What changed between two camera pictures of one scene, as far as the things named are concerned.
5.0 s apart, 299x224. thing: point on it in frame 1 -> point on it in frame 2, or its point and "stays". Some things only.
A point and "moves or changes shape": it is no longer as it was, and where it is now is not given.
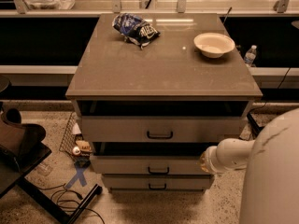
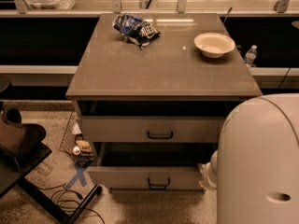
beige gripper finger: [205, 161] -> [204, 169]
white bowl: [213, 45] stays
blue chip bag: [135, 29] stays
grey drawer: [147, 164] moves or changes shape
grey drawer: [163, 128] stays
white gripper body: [210, 162] -> [211, 174]
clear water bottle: [250, 56] stays
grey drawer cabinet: [152, 91] stays
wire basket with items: [74, 143] stays
